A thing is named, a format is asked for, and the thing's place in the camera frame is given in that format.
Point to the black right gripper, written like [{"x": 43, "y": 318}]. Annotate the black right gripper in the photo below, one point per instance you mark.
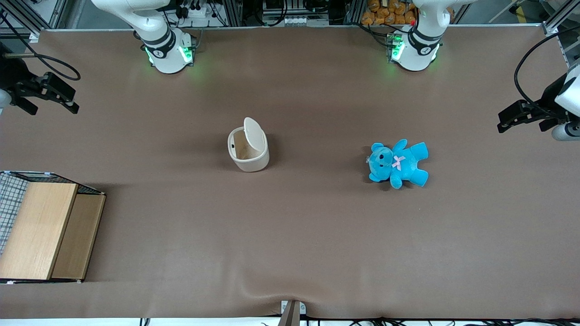
[{"x": 12, "y": 75}]

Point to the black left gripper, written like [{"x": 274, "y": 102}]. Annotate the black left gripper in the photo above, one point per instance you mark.
[{"x": 548, "y": 99}]

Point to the white trash can swing lid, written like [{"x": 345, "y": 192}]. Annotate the white trash can swing lid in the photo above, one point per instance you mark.
[{"x": 254, "y": 133}]

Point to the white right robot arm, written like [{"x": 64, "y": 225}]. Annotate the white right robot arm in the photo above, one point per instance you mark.
[{"x": 165, "y": 50}]

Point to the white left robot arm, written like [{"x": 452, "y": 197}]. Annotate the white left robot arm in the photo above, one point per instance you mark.
[{"x": 414, "y": 50}]

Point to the white small trash can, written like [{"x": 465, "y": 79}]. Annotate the white small trash can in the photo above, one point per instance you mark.
[{"x": 251, "y": 164}]

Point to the wooden shelf box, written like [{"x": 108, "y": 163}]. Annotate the wooden shelf box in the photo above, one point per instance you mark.
[{"x": 41, "y": 226}]

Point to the blue teddy bear pink bow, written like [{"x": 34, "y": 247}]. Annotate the blue teddy bear pink bow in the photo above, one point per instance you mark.
[{"x": 405, "y": 165}]

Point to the white power strip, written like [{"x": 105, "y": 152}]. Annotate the white power strip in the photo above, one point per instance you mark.
[{"x": 195, "y": 11}]

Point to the orange round items pile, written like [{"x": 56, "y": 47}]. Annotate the orange round items pile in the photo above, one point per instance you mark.
[{"x": 385, "y": 13}]

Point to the white terminal block unit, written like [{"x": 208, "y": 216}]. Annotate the white terminal block unit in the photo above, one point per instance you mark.
[{"x": 301, "y": 21}]

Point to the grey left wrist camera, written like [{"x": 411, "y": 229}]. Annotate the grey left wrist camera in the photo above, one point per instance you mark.
[{"x": 566, "y": 131}]

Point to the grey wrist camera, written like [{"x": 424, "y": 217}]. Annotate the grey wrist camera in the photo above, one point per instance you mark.
[
  {"x": 566, "y": 131},
  {"x": 3, "y": 98}
]

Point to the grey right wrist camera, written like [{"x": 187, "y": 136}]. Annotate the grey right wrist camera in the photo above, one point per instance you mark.
[{"x": 3, "y": 98}]

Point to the aluminium frame post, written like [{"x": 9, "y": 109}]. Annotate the aluminium frame post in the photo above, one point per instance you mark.
[
  {"x": 559, "y": 18},
  {"x": 31, "y": 18}
]

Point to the grey metal table bracket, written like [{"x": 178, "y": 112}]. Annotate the grey metal table bracket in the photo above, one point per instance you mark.
[{"x": 292, "y": 312}]

